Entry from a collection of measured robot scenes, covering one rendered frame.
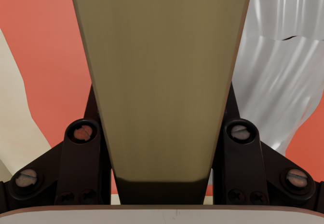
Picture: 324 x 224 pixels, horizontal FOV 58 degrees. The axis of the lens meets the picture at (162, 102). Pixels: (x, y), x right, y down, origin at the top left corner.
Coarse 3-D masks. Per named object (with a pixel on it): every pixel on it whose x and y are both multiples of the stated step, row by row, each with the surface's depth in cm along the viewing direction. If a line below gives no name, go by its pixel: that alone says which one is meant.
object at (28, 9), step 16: (0, 0) 16; (16, 0) 16; (32, 0) 16; (48, 0) 16; (64, 0) 16; (0, 16) 16; (16, 16) 16; (32, 16) 16; (48, 16) 16; (64, 16) 16
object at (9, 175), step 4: (0, 160) 27; (0, 164) 27; (0, 168) 27; (4, 168) 27; (0, 172) 27; (4, 172) 27; (8, 172) 28; (0, 176) 27; (4, 176) 27; (8, 176) 28; (12, 176) 29; (0, 180) 27; (4, 180) 27; (8, 180) 28
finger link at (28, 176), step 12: (96, 108) 11; (96, 120) 11; (60, 144) 10; (48, 156) 10; (60, 156) 10; (108, 156) 10; (24, 168) 9; (36, 168) 9; (48, 168) 9; (108, 168) 11; (12, 180) 9; (24, 180) 9; (36, 180) 9; (48, 180) 9; (12, 192) 9; (24, 192) 9; (36, 192) 9; (48, 192) 9
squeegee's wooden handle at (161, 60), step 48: (96, 0) 4; (144, 0) 4; (192, 0) 4; (240, 0) 4; (96, 48) 5; (144, 48) 5; (192, 48) 5; (96, 96) 6; (144, 96) 6; (192, 96) 6; (144, 144) 7; (192, 144) 7; (144, 192) 9; (192, 192) 9
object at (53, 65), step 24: (24, 48) 18; (48, 48) 18; (72, 48) 18; (24, 72) 19; (48, 72) 19; (72, 72) 19; (48, 96) 21; (72, 96) 21; (48, 120) 23; (72, 120) 23; (312, 120) 22; (312, 144) 25; (312, 168) 27
